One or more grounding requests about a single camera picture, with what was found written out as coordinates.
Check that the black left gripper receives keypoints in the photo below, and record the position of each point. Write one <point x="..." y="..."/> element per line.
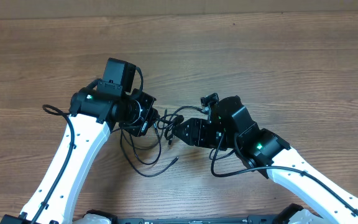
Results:
<point x="150" y="114"/>

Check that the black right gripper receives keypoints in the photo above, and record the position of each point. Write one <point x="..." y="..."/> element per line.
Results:
<point x="195" y="133"/>

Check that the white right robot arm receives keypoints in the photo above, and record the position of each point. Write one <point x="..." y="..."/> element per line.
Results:
<point x="230" y="126"/>

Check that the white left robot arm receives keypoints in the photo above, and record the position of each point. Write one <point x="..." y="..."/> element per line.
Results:
<point x="94" y="112"/>

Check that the brown cardboard back panel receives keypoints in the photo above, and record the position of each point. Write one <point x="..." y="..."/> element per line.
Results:
<point x="47" y="9"/>

